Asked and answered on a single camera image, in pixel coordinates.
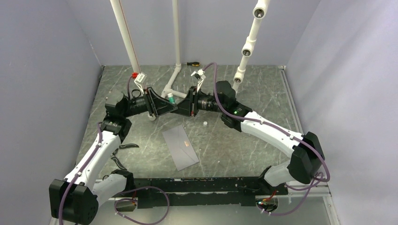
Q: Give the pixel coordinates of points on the yellow black screwdriver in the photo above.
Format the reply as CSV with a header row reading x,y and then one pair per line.
x,y
193,64

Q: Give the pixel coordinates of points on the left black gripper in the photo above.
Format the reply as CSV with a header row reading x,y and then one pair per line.
x,y
156,105

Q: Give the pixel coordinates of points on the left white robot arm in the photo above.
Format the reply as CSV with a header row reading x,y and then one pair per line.
x,y
111,132

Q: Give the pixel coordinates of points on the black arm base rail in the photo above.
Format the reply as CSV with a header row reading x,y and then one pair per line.
x,y
156,192

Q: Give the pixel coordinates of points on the white PVC pipe frame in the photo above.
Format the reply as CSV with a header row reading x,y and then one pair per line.
x,y
158,32

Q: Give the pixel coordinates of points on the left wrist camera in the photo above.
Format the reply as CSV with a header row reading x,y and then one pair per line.
x,y
139,80

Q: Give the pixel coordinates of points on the white green glue stick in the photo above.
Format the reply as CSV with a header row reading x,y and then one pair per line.
x,y
171,98

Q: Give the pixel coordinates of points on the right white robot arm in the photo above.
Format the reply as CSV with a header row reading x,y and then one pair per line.
x,y
303,150

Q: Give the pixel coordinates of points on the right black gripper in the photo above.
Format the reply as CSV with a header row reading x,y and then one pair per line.
x,y
189,106

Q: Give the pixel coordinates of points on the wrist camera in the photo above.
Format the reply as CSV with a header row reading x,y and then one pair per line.
x,y
200,76
139,80

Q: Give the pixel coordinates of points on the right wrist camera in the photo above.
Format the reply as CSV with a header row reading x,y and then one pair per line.
x,y
200,76

